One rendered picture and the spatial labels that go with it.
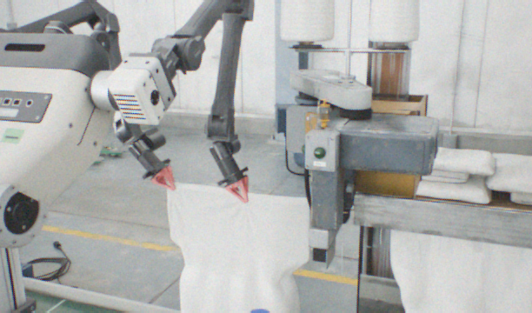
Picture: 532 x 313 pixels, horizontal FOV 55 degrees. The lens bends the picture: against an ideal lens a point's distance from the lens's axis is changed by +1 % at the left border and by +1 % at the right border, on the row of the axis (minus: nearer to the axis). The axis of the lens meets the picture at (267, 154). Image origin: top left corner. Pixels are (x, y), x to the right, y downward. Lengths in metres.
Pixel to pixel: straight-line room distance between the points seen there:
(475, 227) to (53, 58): 1.13
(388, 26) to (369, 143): 0.38
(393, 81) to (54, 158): 1.06
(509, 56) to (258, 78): 3.06
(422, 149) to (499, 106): 5.25
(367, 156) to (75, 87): 0.69
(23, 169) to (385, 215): 0.93
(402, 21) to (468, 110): 5.02
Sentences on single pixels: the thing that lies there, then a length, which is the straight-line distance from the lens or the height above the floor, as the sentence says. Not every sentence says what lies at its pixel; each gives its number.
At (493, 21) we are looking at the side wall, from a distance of 6.37.
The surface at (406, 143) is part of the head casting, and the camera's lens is 1.24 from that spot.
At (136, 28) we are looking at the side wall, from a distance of 7.78.
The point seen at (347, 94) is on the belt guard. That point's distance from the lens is 1.36.
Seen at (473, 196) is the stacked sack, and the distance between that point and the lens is 4.29.
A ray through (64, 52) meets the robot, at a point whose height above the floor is 1.53.
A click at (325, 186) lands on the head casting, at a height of 1.18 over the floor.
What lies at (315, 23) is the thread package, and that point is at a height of 1.58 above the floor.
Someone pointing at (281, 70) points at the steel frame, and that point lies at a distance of 6.31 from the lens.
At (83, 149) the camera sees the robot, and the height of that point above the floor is 1.32.
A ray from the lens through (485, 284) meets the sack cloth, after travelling 1.51.
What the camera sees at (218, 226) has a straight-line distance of 1.66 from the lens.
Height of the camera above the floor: 1.61
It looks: 16 degrees down
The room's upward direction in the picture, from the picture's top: 1 degrees counter-clockwise
